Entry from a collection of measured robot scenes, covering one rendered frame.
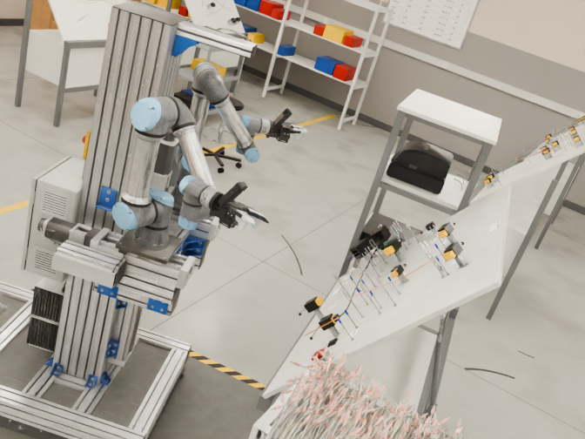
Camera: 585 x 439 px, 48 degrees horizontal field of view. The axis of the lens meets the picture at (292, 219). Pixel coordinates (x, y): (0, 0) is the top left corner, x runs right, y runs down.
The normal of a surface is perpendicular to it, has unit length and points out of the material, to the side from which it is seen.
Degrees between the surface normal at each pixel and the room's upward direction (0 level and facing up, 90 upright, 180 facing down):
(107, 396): 0
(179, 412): 0
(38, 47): 90
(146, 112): 82
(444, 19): 90
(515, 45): 90
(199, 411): 0
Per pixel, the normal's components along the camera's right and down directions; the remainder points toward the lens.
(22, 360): 0.28, -0.87
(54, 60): -0.46, 0.25
